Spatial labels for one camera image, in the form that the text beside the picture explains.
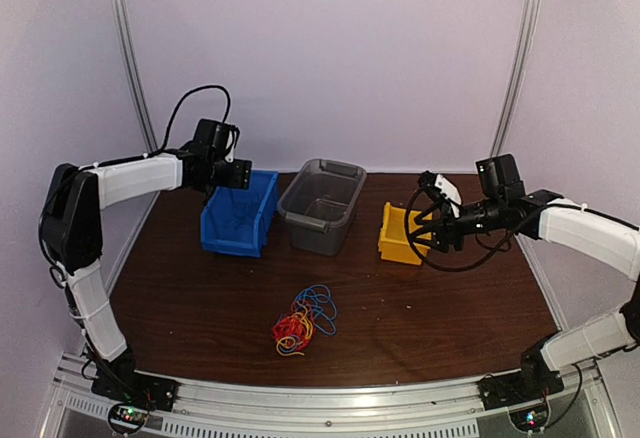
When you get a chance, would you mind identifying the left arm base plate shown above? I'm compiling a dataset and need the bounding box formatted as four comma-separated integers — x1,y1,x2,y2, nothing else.
91,374,179,412

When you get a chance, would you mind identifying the blue plastic bin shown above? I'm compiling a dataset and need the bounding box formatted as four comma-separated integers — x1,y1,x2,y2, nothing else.
200,170,279,258

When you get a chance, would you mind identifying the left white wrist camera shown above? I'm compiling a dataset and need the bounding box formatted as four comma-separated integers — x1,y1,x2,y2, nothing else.
223,124,240,163

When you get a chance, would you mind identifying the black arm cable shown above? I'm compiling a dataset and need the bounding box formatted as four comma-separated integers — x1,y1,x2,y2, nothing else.
149,85,234,159
403,187,516,273

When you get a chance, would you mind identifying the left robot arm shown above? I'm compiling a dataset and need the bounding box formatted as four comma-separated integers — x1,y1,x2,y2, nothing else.
38,119,252,402

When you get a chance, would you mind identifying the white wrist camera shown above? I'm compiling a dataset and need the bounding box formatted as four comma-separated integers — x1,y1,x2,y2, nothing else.
418,171,462,218
223,124,240,163

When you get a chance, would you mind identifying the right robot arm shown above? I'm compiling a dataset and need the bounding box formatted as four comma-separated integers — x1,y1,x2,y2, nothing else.
403,154,639,400

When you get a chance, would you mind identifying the coloured cable bundle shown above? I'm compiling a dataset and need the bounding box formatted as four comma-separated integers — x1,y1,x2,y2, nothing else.
269,285,339,358

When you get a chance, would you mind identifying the right aluminium frame post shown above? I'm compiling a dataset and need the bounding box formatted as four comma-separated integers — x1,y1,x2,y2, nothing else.
490,0,542,156

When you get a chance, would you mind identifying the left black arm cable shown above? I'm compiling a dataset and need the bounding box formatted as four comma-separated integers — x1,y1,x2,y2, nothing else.
149,85,234,159

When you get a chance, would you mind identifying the yellow plastic bin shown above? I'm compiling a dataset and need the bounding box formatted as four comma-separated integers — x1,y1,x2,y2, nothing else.
377,202,423,266

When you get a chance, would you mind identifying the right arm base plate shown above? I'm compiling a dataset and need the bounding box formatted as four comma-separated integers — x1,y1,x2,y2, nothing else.
477,371,564,410

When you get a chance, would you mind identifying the aluminium front rail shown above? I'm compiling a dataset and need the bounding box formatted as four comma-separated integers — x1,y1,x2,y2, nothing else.
47,347,614,438

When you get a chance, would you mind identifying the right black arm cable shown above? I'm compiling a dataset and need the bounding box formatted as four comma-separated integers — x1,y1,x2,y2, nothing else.
403,187,516,273

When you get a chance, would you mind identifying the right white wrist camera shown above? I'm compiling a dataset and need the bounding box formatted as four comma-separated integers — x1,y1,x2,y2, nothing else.
418,171,462,218

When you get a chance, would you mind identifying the grey transparent plastic tub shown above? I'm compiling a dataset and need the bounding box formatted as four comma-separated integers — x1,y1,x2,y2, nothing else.
277,158,367,257

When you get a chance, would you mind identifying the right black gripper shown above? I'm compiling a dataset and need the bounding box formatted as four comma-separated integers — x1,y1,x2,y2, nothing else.
408,196,504,254

